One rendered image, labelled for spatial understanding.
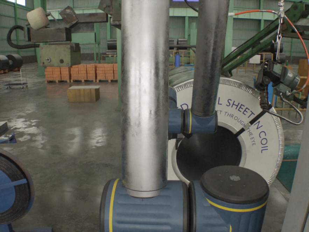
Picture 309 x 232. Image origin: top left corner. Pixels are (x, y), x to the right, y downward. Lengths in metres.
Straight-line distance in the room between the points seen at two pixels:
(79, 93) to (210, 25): 7.06
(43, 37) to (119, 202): 1.07
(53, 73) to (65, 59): 11.82
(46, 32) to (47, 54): 0.13
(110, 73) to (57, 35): 10.87
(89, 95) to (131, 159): 7.06
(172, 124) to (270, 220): 1.83
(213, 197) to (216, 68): 0.46
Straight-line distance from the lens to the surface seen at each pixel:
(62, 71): 13.05
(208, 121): 1.02
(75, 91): 7.79
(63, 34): 1.45
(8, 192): 1.94
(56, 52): 1.43
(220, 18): 0.84
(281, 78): 1.71
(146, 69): 0.62
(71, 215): 2.61
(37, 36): 1.52
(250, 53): 2.85
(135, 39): 0.64
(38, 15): 1.48
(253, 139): 1.92
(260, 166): 2.04
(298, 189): 0.52
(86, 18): 1.45
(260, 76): 1.66
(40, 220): 2.63
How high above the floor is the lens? 1.54
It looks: 15 degrees down
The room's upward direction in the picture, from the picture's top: straight up
